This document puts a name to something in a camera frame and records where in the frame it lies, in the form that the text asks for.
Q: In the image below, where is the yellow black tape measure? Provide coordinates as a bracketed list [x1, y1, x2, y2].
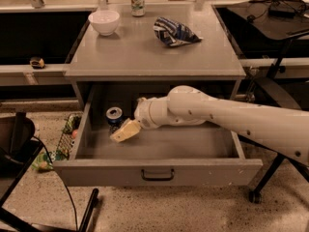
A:
[30, 57, 45, 69]

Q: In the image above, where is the black power adapter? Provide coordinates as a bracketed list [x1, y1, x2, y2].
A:
[268, 1, 296, 18]

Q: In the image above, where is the wire basket with items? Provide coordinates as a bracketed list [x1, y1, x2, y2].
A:
[56, 113, 82, 160]

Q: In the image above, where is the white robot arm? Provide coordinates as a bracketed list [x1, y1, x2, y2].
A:
[110, 85, 309, 166]

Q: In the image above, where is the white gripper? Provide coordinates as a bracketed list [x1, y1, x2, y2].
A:
[110, 97, 205, 143]

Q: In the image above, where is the blue white chip bag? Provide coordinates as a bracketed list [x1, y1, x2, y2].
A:
[154, 16, 202, 47]

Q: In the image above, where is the black drawer handle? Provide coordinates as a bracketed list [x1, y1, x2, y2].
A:
[141, 169, 175, 182]

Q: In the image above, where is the open grey top drawer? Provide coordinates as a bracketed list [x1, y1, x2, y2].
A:
[54, 84, 263, 187]

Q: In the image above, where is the green snack bag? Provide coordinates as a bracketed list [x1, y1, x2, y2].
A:
[32, 153, 55, 171]

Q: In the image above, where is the blue pepsi can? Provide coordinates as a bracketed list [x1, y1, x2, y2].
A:
[105, 106, 124, 133]

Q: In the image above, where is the green white soda can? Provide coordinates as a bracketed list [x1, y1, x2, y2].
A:
[130, 0, 145, 16]

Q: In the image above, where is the black chair with cable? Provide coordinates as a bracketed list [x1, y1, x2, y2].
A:
[0, 112, 98, 232]

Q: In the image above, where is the white bowl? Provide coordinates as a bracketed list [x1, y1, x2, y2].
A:
[88, 10, 120, 36]

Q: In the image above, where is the grey drawer cabinet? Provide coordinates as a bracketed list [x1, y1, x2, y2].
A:
[66, 2, 245, 102]

